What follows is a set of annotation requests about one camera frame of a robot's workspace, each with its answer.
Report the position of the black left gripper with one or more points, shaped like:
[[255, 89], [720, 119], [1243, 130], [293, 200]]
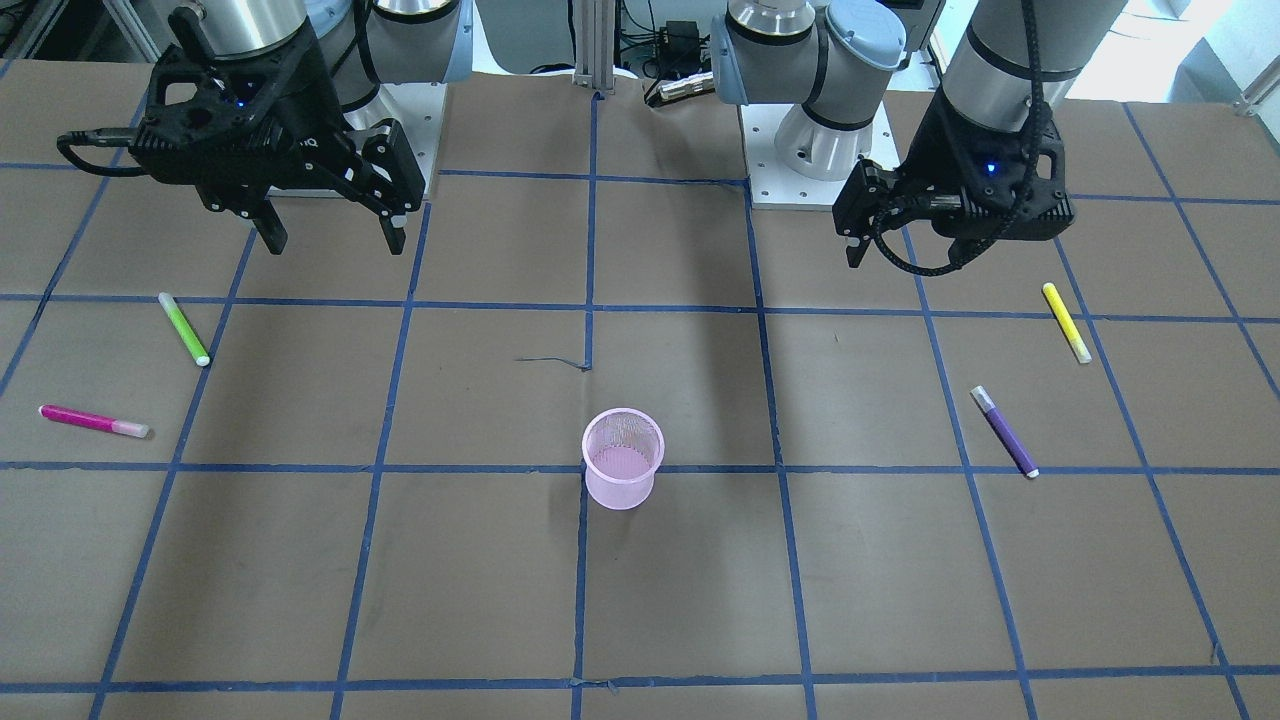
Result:
[[928, 150]]

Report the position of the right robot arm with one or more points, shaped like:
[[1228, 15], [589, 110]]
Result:
[[366, 44]]

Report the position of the purple highlighter pen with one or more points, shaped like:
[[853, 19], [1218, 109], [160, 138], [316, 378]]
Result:
[[1009, 439]]

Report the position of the black power adapter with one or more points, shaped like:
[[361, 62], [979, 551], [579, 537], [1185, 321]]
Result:
[[679, 40]]

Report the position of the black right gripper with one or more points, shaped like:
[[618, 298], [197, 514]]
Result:
[[318, 104]]

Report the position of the green highlighter pen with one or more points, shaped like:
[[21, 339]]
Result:
[[187, 334]]

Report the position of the aluminium frame post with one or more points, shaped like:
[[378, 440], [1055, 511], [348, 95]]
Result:
[[594, 26]]

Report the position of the pink mesh cup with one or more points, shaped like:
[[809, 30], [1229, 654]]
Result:
[[622, 449]]

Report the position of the pink highlighter pen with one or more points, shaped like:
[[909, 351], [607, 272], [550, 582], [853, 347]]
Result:
[[101, 423]]

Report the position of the yellow highlighter pen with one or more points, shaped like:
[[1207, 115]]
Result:
[[1066, 323]]

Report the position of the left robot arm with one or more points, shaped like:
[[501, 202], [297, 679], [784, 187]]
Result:
[[836, 62]]

